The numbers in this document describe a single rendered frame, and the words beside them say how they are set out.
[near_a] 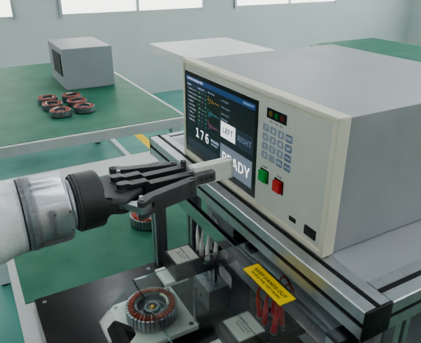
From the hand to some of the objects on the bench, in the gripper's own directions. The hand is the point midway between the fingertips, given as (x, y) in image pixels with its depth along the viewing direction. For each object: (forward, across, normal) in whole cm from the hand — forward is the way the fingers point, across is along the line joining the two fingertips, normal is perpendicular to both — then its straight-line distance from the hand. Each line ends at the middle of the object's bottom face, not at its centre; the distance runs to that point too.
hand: (210, 171), depth 65 cm
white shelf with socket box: (+55, -99, -46) cm, 122 cm away
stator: (+13, -63, -46) cm, 79 cm away
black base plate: (-2, -9, -46) cm, 47 cm away
